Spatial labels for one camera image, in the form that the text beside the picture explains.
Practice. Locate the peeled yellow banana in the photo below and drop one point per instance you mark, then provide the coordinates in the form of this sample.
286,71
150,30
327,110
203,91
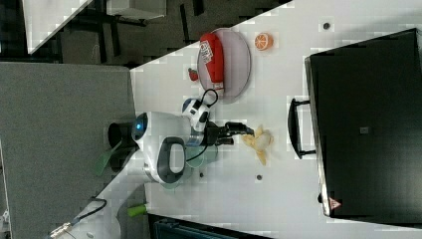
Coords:
259,142

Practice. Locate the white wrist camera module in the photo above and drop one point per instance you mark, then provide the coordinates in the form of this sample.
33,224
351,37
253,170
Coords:
197,112

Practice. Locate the red ketchup bottle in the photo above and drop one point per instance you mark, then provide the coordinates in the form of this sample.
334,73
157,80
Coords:
212,54

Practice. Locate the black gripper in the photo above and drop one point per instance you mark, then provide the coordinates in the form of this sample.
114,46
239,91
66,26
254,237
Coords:
218,135

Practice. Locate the grey round plate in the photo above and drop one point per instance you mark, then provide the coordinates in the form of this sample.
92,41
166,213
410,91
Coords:
237,65

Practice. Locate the black toaster oven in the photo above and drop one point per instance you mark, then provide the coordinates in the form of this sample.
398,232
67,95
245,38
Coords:
365,103

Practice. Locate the small red strawberry toy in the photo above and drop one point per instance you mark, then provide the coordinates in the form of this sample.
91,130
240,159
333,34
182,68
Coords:
193,75

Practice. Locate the green marker pen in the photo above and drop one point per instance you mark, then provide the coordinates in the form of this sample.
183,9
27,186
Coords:
136,210

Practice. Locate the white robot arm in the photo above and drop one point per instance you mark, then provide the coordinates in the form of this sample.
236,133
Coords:
157,134

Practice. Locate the orange slice toy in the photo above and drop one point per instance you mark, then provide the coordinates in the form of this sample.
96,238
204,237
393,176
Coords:
264,41

